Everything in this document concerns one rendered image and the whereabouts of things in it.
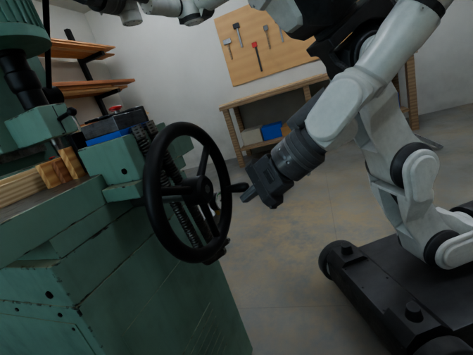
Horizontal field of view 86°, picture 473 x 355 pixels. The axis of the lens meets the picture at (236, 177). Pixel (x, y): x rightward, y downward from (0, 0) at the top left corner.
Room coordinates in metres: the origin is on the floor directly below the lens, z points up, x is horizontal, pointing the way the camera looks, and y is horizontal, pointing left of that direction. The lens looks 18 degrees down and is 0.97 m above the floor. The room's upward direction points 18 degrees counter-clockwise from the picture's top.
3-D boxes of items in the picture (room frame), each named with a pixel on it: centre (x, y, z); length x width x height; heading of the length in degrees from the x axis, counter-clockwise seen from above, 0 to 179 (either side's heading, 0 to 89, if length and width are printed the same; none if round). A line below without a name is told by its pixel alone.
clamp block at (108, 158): (0.59, 0.21, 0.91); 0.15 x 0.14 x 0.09; 154
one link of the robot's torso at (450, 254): (0.75, -0.64, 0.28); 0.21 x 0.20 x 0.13; 94
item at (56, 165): (0.65, 0.34, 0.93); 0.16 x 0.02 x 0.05; 154
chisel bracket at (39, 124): (0.67, 0.41, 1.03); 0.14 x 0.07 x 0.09; 64
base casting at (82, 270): (0.71, 0.50, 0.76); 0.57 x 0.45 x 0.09; 64
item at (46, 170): (0.67, 0.34, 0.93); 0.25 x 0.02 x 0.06; 154
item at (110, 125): (0.59, 0.21, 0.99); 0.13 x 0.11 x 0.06; 154
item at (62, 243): (0.63, 0.34, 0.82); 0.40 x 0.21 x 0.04; 154
